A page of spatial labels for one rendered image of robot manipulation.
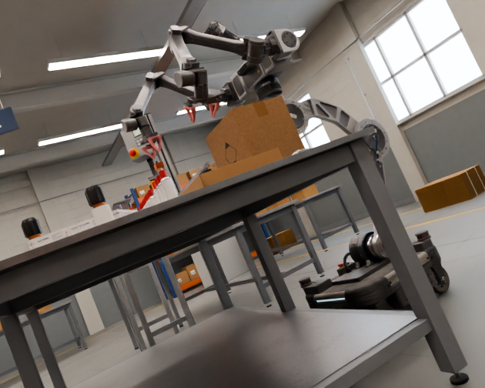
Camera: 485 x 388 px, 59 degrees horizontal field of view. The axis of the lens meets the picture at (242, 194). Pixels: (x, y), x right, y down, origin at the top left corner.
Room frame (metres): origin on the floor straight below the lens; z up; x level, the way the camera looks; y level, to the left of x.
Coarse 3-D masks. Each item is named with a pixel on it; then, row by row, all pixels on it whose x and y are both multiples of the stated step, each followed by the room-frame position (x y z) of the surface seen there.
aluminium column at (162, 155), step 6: (150, 114) 2.32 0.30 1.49; (150, 120) 2.31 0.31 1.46; (156, 144) 2.30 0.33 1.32; (162, 144) 2.32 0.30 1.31; (162, 150) 2.31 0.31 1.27; (162, 156) 2.30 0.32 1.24; (168, 156) 2.32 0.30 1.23; (168, 162) 2.31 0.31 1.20; (168, 168) 2.31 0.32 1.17; (168, 174) 2.30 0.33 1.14; (174, 174) 2.31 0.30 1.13; (174, 180) 2.32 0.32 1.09; (180, 186) 2.32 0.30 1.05
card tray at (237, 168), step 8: (264, 152) 1.22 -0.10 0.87; (272, 152) 1.23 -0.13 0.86; (240, 160) 1.18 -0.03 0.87; (248, 160) 1.19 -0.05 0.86; (256, 160) 1.20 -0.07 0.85; (264, 160) 1.21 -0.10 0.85; (272, 160) 1.22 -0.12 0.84; (224, 168) 1.16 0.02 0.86; (232, 168) 1.17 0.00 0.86; (240, 168) 1.18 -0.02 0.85; (248, 168) 1.19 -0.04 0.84; (200, 176) 1.13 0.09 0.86; (208, 176) 1.14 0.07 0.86; (216, 176) 1.15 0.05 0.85; (224, 176) 1.16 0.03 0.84; (192, 184) 1.20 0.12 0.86; (200, 184) 1.15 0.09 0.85; (208, 184) 1.14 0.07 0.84; (184, 192) 1.30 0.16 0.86
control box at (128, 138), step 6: (120, 132) 2.34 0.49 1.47; (126, 132) 2.32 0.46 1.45; (126, 138) 2.32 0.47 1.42; (132, 138) 2.32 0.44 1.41; (138, 138) 2.31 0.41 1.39; (126, 144) 2.33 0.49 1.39; (132, 144) 2.32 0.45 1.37; (144, 144) 2.31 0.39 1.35; (138, 150) 2.32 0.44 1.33; (150, 150) 2.31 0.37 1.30; (132, 156) 2.33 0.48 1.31; (138, 156) 2.32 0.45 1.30; (144, 156) 2.32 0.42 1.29; (138, 162) 2.39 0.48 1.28
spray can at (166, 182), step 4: (160, 172) 1.90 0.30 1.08; (164, 172) 1.90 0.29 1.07; (160, 176) 1.90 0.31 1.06; (164, 176) 1.89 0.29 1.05; (164, 180) 1.88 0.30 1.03; (168, 180) 1.89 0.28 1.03; (164, 184) 1.89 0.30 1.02; (168, 184) 1.89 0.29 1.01; (172, 184) 1.90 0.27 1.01; (164, 188) 1.89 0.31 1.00; (168, 188) 1.88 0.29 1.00; (172, 188) 1.89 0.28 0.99; (168, 192) 1.89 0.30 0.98; (172, 192) 1.89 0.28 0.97; (176, 192) 1.90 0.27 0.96; (168, 196) 1.89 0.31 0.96; (172, 196) 1.89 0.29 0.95; (176, 196) 1.89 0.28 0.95
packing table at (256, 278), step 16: (288, 208) 4.13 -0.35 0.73; (240, 224) 3.78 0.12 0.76; (208, 240) 4.24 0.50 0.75; (240, 240) 3.79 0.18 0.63; (304, 240) 4.16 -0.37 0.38; (176, 256) 5.18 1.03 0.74; (256, 272) 3.80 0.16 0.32; (288, 272) 3.98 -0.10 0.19; (320, 272) 4.14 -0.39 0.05; (208, 288) 5.64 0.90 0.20
